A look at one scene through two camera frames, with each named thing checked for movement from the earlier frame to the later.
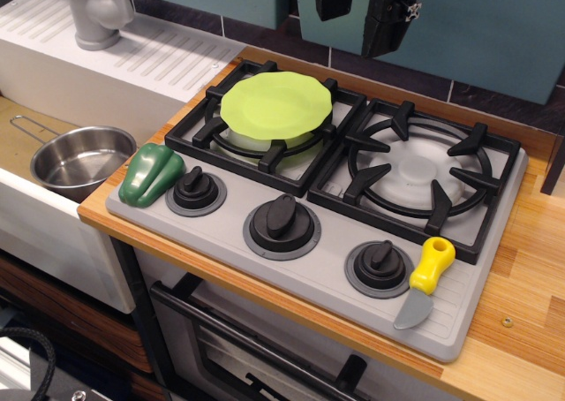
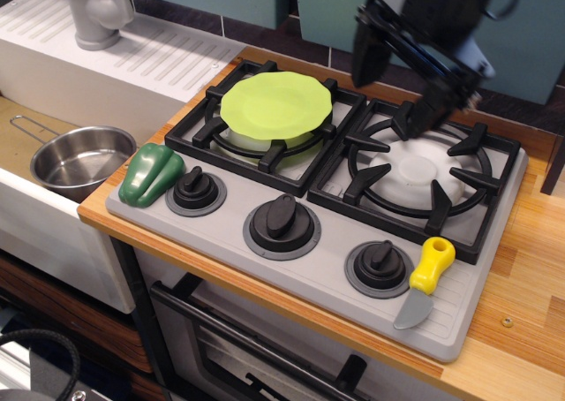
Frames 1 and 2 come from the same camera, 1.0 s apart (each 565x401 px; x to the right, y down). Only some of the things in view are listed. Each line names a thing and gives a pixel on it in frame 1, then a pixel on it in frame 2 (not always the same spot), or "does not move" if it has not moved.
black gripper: x=393 y=1 to x=430 y=23
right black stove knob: x=379 y=269 does not move
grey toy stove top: x=379 y=212 does not move
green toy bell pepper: x=151 y=168 does not move
